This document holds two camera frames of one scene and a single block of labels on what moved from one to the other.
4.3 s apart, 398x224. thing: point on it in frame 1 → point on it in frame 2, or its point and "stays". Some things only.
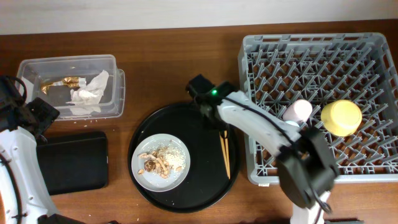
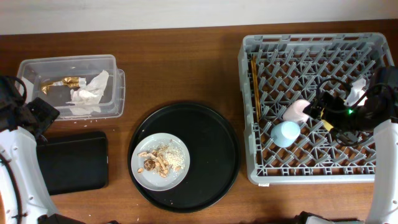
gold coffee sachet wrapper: x=73 y=83 stays
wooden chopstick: x=224 y=153 → x=254 y=65
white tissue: x=86 y=99 stays
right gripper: x=224 y=127 → x=334 y=103
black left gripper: x=45 y=111 stays
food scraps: x=164 y=160 stays
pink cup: x=300 y=111 stays
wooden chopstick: x=227 y=155 → x=255 y=79
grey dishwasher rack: x=322 y=68 stays
